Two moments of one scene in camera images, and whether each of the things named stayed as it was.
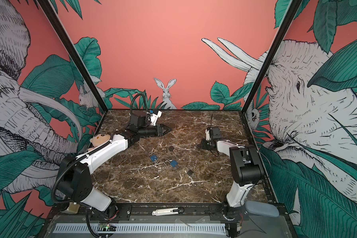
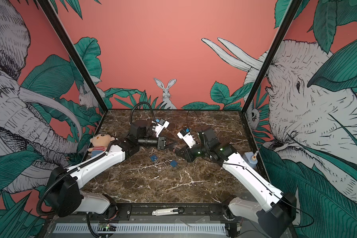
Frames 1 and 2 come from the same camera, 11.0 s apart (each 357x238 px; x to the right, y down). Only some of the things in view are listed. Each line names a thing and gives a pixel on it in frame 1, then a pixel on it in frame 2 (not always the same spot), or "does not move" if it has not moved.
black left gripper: x=159 y=131 to x=162 y=142
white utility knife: x=167 y=211 does not move
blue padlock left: x=153 y=157 does not move
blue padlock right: x=173 y=163 does not move
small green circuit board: x=106 y=227 does not move
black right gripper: x=204 y=144 to x=190 y=154
